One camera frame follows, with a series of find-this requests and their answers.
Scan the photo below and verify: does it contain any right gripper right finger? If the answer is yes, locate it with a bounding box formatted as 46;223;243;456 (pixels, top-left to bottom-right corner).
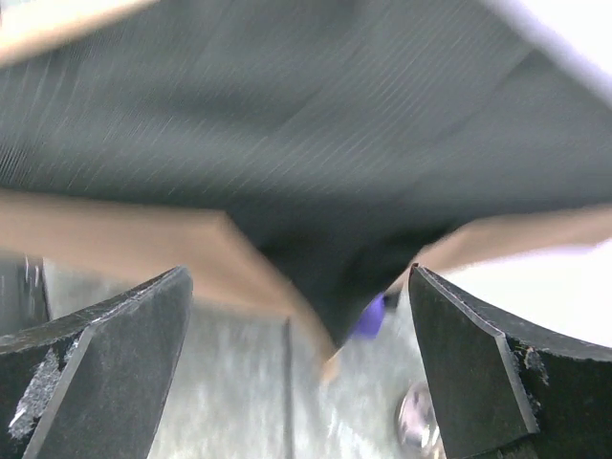
408;265;611;458

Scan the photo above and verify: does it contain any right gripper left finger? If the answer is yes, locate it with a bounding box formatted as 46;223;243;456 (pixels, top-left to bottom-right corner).
1;267;192;459

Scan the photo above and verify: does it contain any tan fabric pet tent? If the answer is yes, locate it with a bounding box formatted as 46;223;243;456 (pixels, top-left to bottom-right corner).
1;1;611;362

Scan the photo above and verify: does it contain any steel pet bowl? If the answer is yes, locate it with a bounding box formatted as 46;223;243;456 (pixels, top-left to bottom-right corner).
394;382;446;459

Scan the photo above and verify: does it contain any purple pet brush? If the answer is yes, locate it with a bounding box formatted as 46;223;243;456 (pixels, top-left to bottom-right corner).
351;291;401;339

